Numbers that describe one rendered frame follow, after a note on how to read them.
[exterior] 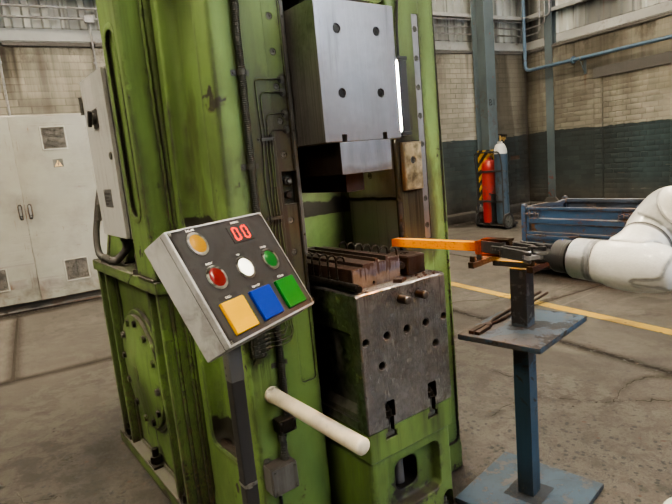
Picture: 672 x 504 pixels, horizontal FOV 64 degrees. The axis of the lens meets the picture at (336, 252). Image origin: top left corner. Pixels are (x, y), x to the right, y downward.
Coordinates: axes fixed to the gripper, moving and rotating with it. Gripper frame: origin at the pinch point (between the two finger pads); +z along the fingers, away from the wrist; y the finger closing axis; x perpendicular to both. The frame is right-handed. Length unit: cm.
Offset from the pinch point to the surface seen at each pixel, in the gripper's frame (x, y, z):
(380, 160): 22, 2, 45
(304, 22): 62, -18, 52
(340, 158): 23, -13, 46
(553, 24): 206, 823, 497
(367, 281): -15.2, -6.7, 43.4
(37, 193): -7, -21, 580
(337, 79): 46, -12, 46
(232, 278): 0, -60, 25
